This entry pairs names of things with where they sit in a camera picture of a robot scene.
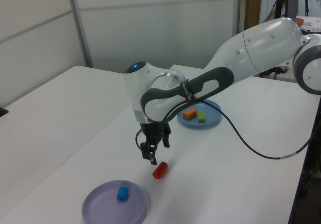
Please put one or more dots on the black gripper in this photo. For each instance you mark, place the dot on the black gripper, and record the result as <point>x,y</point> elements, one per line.
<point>154,131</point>

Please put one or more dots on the red block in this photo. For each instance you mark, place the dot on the red block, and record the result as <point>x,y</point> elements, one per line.
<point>160,170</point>

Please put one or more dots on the orange block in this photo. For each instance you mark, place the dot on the orange block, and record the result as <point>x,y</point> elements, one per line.
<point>189,114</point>

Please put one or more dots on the green block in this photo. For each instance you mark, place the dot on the green block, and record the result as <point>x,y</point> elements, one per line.
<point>201,117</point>

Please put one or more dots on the blue block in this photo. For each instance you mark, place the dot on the blue block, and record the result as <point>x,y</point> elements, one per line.
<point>122,194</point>

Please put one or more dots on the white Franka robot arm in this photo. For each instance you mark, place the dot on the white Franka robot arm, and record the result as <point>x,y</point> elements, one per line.
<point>263,45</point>

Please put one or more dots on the blue plate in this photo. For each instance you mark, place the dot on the blue plate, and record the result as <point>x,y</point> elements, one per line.
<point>213,109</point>

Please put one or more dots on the purple plate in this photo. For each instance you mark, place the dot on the purple plate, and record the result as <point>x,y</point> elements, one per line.
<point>100,206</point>

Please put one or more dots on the brown wooden board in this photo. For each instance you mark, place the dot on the brown wooden board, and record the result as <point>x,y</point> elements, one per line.
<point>252,8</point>

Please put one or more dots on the black monitor stand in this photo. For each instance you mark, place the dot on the black monitor stand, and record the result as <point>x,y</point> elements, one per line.
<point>279,8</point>

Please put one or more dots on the orange bowl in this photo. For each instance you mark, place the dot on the orange bowl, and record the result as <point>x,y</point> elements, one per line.
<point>299,21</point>

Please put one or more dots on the dark monitor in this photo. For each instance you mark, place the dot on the dark monitor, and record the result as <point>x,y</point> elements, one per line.
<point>291,0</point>

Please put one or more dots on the grey partition post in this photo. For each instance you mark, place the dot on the grey partition post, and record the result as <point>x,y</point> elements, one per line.
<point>236,8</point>

